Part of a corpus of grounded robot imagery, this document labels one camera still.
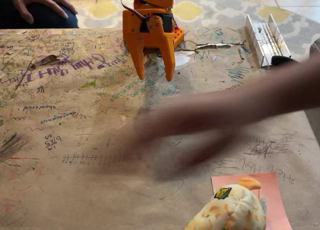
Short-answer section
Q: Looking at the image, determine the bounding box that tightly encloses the white patterned plush toy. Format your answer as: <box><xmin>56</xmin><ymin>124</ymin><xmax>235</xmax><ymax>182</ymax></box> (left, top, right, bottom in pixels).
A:
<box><xmin>183</xmin><ymin>177</ymin><xmax>267</xmax><ymax>230</ymax></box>

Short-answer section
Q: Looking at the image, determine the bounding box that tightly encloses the pink paper sheet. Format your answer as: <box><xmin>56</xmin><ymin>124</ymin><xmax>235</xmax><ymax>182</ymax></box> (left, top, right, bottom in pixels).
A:
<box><xmin>210</xmin><ymin>172</ymin><xmax>293</xmax><ymax>230</ymax></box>

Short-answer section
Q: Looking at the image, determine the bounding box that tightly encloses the leg in blue jeans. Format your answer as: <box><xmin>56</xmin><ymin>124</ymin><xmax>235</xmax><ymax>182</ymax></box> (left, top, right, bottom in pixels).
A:
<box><xmin>0</xmin><ymin>0</ymin><xmax>80</xmax><ymax>29</ymax></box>

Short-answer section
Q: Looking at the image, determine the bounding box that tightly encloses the orange grid base plate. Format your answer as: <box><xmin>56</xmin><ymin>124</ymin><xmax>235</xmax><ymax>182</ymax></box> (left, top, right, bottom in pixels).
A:
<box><xmin>172</xmin><ymin>24</ymin><xmax>185</xmax><ymax>48</ymax></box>

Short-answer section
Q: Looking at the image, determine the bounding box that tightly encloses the grey sofa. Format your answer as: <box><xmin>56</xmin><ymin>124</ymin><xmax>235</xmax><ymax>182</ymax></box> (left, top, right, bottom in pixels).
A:
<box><xmin>303</xmin><ymin>38</ymin><xmax>320</xmax><ymax>138</ymax></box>

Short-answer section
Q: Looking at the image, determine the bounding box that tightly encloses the child's hand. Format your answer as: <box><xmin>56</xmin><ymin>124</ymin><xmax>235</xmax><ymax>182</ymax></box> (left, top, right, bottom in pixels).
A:
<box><xmin>124</xmin><ymin>93</ymin><xmax>242</xmax><ymax>176</ymax></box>

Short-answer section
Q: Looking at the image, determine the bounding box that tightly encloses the dry brown leaf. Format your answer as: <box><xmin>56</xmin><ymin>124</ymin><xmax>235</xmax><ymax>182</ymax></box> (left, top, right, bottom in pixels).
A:
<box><xmin>31</xmin><ymin>54</ymin><xmax>61</xmax><ymax>68</ymax></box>

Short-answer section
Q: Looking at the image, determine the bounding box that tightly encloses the servo cable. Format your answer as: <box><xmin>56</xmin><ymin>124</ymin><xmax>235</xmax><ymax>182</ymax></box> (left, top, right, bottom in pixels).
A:
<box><xmin>119</xmin><ymin>0</ymin><xmax>151</xmax><ymax>22</ymax></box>

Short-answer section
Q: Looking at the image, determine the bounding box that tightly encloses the scribbled brown paper cover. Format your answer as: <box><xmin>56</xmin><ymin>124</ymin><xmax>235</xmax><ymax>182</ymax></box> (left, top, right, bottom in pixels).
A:
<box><xmin>0</xmin><ymin>27</ymin><xmax>320</xmax><ymax>230</ymax></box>

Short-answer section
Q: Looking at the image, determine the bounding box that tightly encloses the black clamp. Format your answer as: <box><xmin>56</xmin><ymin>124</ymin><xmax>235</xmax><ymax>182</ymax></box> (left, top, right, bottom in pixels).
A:
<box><xmin>270</xmin><ymin>55</ymin><xmax>299</xmax><ymax>67</ymax></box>

